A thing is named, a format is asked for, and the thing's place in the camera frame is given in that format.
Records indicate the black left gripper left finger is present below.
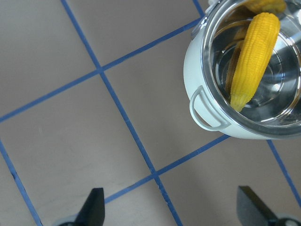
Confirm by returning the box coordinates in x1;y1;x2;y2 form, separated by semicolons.
71;188;104;226

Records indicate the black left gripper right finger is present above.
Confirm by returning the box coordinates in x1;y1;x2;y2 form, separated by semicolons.
236;186;278;226

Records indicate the yellow corn cob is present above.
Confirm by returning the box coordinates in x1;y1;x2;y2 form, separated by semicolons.
230;12;280;112

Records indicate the white cooking pot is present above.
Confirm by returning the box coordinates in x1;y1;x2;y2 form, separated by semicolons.
183;0;301;139

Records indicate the brown grid table mat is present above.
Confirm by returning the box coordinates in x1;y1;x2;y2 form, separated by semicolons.
0;0;301;226

